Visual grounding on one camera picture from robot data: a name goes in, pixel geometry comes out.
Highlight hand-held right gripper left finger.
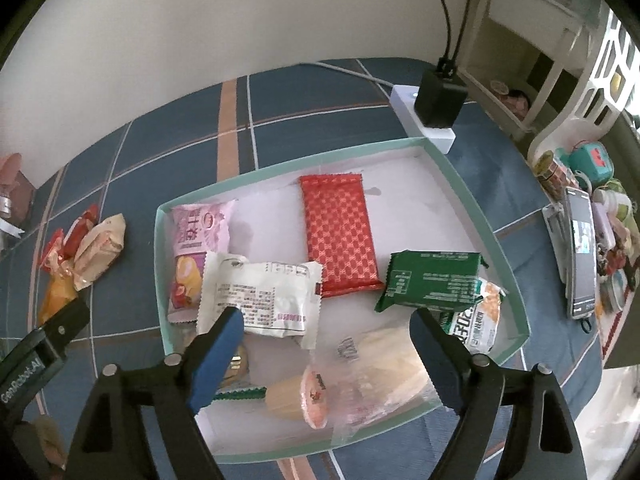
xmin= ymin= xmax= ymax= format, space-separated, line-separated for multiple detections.
xmin=65 ymin=306 xmax=246 ymax=480

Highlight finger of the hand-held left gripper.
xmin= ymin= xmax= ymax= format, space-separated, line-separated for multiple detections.
xmin=36 ymin=300 xmax=92 ymax=361

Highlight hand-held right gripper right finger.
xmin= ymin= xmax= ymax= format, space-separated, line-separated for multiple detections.
xmin=409 ymin=307 xmax=581 ymax=480

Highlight white printed snack packet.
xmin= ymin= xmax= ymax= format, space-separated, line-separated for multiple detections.
xmin=196 ymin=251 xmax=323 ymax=350

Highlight pink swiss roll packet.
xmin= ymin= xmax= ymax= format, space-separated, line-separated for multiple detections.
xmin=167 ymin=199 xmax=237 ymax=323

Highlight white box with teal rim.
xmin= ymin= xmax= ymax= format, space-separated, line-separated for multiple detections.
xmin=154 ymin=137 xmax=532 ymax=463

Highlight red patterned snack packet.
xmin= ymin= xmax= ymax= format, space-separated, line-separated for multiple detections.
xmin=299 ymin=172 xmax=383 ymax=298

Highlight person's left hand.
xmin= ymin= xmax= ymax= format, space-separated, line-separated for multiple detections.
xmin=30 ymin=414 xmax=69 ymax=472

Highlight small brown snack packet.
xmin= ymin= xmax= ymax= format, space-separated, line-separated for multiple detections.
xmin=215 ymin=342 xmax=251 ymax=388

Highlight orange bread packet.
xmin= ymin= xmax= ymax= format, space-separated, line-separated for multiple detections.
xmin=37 ymin=265 xmax=81 ymax=328

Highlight green edged snack packet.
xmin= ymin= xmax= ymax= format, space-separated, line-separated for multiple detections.
xmin=212 ymin=385 xmax=268 ymax=403

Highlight white orange snack packet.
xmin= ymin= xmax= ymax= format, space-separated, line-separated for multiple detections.
xmin=440 ymin=280 xmax=506 ymax=356

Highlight clear bread packet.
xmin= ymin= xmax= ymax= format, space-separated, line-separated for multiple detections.
xmin=265 ymin=327 xmax=441 ymax=448

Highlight red picture snack packet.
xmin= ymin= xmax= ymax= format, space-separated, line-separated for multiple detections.
xmin=40 ymin=230 xmax=67 ymax=274

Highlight beige snack packet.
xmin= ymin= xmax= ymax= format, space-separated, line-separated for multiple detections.
xmin=74 ymin=213 xmax=127 ymax=291

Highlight dark red snack packet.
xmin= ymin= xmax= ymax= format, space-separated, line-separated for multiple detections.
xmin=62 ymin=205 xmax=101 ymax=257

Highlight dark brown box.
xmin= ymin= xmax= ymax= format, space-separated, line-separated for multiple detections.
xmin=0 ymin=154 xmax=38 ymax=233

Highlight smartphone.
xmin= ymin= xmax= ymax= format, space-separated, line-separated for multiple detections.
xmin=564 ymin=186 xmax=598 ymax=320

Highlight patterned tin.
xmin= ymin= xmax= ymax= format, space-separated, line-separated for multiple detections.
xmin=534 ymin=151 xmax=577 ymax=202

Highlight white power strip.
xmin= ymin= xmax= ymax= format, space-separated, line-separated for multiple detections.
xmin=391 ymin=84 xmax=457 ymax=155

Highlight teal toy box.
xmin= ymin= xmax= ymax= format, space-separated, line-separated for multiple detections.
xmin=570 ymin=141 xmax=615 ymax=188

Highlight black charger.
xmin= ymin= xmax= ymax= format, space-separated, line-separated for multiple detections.
xmin=415 ymin=60 xmax=468 ymax=130

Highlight pink round case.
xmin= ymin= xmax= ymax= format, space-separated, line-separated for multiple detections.
xmin=505 ymin=89 xmax=534 ymax=121

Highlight white shelf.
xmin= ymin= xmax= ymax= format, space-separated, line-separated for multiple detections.
xmin=457 ymin=0 xmax=601 ymax=136

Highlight white cable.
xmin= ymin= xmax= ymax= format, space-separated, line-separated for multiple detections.
xmin=299 ymin=61 xmax=397 ymax=89

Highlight white lattice frame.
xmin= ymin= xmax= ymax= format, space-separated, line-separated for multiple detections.
xmin=529 ymin=7 xmax=640 ymax=161

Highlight black cable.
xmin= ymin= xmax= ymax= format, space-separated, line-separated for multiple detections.
xmin=452 ymin=0 xmax=492 ymax=63
xmin=429 ymin=0 xmax=453 ymax=63

